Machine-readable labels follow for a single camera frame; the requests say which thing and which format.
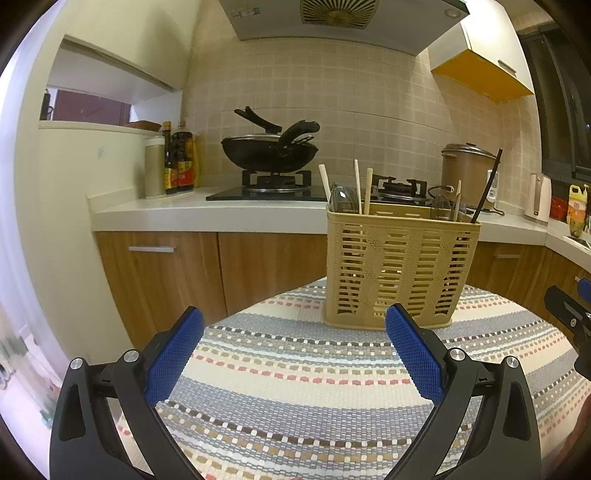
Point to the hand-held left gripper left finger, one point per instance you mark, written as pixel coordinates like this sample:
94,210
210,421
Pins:
178,350

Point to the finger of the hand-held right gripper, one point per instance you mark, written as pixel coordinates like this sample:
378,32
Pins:
563,304

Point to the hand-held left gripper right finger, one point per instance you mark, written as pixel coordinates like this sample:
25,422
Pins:
415,355

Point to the yellow plastic utensil basket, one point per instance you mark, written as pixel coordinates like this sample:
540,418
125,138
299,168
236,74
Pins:
397,267

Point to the dark chopstick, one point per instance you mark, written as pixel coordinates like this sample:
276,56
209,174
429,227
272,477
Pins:
487,184

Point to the steel sink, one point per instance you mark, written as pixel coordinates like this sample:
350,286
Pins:
577,242

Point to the yellow detergent bottle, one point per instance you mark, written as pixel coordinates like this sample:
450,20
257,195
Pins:
577,210

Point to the red box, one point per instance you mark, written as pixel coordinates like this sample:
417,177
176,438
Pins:
558,207

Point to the white electric kettle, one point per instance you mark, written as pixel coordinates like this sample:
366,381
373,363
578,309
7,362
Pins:
538,198

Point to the striped woven tablecloth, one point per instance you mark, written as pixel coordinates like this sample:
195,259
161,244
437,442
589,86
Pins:
300,369

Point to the white kitchen countertop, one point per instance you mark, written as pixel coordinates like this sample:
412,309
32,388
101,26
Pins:
161,214

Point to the brown rice cooker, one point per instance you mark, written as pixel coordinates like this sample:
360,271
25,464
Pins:
466,170

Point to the black gas stove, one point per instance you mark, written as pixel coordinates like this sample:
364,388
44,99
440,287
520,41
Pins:
268,194

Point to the beige canister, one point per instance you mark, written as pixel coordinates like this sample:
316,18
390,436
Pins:
154,168

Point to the large dark sauce bottle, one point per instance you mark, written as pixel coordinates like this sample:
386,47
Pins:
184,161

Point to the dark window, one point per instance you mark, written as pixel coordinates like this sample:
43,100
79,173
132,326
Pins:
563,106

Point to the black wok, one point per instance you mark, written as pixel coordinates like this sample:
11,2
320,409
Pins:
268,154

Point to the woven tray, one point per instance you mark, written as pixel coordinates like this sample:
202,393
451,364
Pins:
143,125

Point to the grey range hood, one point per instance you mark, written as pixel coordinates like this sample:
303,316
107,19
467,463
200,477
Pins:
277,27

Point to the white and yellow wall cabinet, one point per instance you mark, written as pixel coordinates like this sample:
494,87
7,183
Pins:
489,60

